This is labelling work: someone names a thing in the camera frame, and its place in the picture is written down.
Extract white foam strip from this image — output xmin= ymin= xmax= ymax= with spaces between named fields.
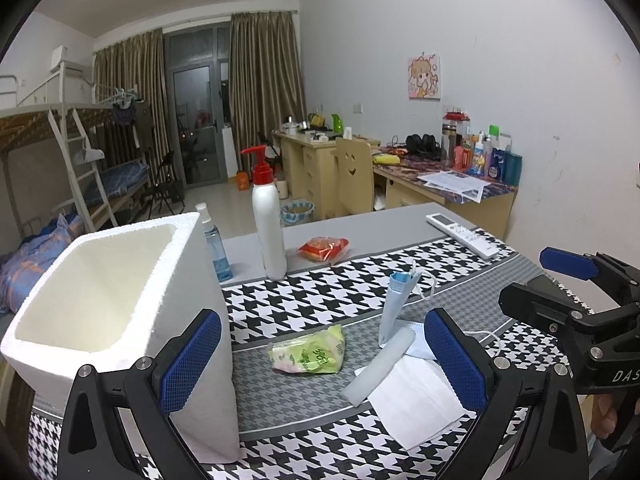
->
xmin=343 ymin=327 xmax=416 ymax=408

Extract white air conditioner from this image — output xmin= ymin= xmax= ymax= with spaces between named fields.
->
xmin=50 ymin=46 xmax=92 ymax=73

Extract blue face masks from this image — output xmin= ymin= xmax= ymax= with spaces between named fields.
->
xmin=378 ymin=264 xmax=437 ymax=361

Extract green tissue packet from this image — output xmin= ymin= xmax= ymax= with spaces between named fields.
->
xmin=267 ymin=325 xmax=346 ymax=375

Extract black folding chair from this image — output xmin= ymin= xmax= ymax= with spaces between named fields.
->
xmin=142 ymin=151 xmax=186 ymax=219

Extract papers on desk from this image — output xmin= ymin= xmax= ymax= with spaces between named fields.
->
xmin=418 ymin=170 xmax=489 ymax=204

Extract wooden smiley chair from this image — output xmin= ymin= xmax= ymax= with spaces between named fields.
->
xmin=334 ymin=139 xmax=374 ymax=216

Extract wooden desk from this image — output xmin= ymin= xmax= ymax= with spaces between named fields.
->
xmin=273 ymin=131 xmax=518 ymax=240

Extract blue plaid quilt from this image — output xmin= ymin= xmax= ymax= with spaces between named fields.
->
xmin=1 ymin=214 xmax=85 ymax=314

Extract toiletry bottles group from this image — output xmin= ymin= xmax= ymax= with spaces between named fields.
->
xmin=439 ymin=107 xmax=523 ymax=188

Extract white remote control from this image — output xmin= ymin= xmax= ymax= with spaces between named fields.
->
xmin=426 ymin=214 xmax=500 ymax=260

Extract white foam box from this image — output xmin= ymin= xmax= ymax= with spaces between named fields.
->
xmin=1 ymin=212 xmax=240 ymax=464

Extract white tissue paper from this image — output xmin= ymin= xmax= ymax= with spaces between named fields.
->
xmin=368 ymin=356 xmax=470 ymax=450

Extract trash bin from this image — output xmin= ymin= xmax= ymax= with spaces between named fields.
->
xmin=281 ymin=200 xmax=314 ymax=226

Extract glass balcony door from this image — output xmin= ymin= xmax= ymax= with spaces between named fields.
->
xmin=164 ymin=22 xmax=238 ymax=188

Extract houndstooth table cloth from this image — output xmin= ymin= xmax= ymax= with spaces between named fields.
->
xmin=27 ymin=231 xmax=597 ymax=480

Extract brown curtain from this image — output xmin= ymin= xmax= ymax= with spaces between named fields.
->
xmin=229 ymin=12 xmax=306 ymax=152
xmin=93 ymin=27 xmax=177 ymax=181

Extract orange bag on floor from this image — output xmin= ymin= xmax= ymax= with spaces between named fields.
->
xmin=235 ymin=171 xmax=250 ymax=191

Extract red snack packet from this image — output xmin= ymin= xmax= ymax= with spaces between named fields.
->
xmin=297 ymin=236 xmax=349 ymax=263

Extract person's right hand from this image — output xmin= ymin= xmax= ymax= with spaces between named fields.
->
xmin=590 ymin=393 xmax=617 ymax=440

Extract yellow banana toy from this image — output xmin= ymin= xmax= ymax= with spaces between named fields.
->
xmin=372 ymin=154 xmax=401 ymax=166

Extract white pump lotion bottle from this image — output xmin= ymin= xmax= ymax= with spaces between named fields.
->
xmin=241 ymin=145 xmax=288 ymax=281

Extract right brown curtain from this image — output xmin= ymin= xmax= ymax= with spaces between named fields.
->
xmin=229 ymin=12 xmax=306 ymax=152

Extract metal bunk bed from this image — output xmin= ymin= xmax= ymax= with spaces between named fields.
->
xmin=1 ymin=65 xmax=150 ymax=237

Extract left brown curtain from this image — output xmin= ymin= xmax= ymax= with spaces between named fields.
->
xmin=93 ymin=27 xmax=177 ymax=181

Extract cartoon girl wall picture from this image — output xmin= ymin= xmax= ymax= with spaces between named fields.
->
xmin=408 ymin=53 xmax=442 ymax=100

